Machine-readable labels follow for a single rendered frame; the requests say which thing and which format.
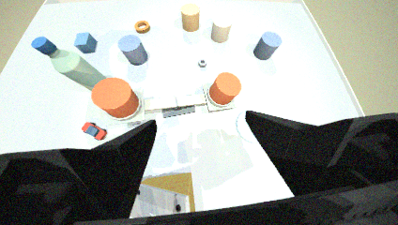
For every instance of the small red toy car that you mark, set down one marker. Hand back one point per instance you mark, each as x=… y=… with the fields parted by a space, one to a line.
x=97 y=132

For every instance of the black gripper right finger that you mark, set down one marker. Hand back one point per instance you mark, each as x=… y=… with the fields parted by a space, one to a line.
x=305 y=154

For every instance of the small orange ring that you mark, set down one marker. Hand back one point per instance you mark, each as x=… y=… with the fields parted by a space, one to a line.
x=144 y=30

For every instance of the orange cylinder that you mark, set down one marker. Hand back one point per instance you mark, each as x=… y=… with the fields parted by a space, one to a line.
x=116 y=97

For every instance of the small blue block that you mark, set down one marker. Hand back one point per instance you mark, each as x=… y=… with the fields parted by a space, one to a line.
x=85 y=43

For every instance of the grey hex nut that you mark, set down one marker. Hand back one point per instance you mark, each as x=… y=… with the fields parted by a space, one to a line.
x=202 y=63

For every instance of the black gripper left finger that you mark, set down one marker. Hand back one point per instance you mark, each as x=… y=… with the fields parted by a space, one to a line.
x=108 y=175

